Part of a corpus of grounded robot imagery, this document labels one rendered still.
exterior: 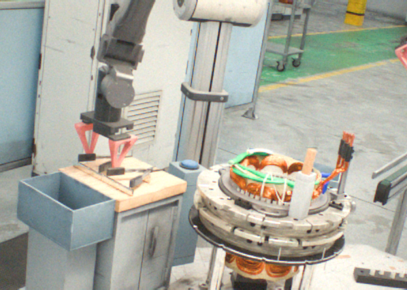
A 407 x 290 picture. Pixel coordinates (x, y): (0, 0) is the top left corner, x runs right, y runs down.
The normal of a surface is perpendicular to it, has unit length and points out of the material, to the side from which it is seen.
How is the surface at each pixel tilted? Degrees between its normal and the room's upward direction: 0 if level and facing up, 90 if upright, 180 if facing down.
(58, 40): 90
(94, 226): 90
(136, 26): 116
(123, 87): 91
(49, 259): 90
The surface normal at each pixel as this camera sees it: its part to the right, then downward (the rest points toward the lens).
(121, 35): 0.15, 0.72
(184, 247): 0.57, 0.33
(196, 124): 0.31, 0.34
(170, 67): 0.81, 0.29
